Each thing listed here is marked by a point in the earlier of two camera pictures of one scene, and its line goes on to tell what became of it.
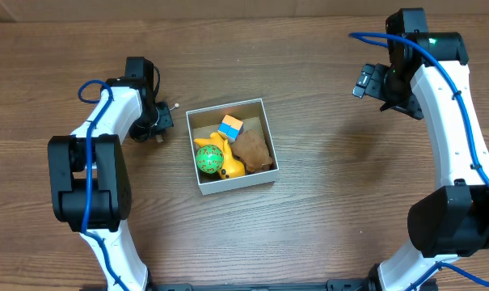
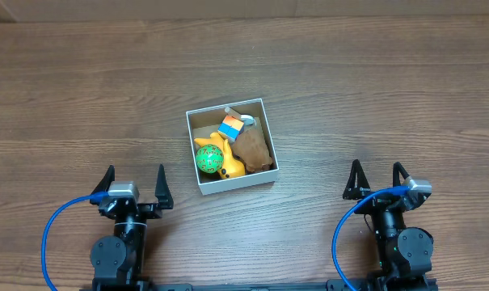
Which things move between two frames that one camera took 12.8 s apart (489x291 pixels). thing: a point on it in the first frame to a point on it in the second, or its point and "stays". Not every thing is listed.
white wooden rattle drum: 158,137 to 248,120
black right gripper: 402,105 to 382,202
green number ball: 209,158 stays
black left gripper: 163,117 to 132,208
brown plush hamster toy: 250,148 stays
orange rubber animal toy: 231,166 stays
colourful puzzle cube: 231,126 stays
